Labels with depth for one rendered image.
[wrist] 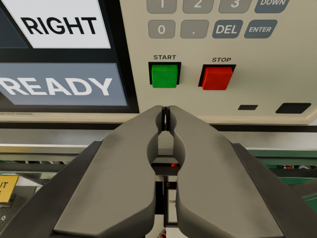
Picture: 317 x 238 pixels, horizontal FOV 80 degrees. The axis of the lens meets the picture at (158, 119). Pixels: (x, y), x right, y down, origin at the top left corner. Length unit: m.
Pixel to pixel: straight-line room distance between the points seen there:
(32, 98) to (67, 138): 0.05
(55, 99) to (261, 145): 0.19
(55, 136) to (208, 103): 0.15
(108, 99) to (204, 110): 0.09
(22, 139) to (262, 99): 0.23
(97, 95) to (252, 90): 0.13
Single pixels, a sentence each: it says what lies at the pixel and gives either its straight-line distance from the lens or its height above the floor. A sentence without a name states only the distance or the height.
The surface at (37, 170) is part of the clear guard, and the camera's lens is 0.27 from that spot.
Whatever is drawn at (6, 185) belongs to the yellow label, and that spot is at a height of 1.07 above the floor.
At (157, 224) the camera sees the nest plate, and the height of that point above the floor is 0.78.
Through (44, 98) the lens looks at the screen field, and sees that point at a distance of 0.20.
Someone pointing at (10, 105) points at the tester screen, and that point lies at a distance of 0.23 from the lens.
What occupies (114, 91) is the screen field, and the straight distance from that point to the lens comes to 0.16.
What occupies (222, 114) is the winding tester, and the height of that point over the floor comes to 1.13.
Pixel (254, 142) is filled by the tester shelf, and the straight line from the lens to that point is 0.21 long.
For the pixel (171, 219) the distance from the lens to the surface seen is 0.36.
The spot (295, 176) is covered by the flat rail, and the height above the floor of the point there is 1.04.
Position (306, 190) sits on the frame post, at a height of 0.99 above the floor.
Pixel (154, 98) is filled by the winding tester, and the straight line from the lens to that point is 0.17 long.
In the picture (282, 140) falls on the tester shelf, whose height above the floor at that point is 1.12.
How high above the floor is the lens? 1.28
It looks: 58 degrees down
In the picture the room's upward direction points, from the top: 2 degrees counter-clockwise
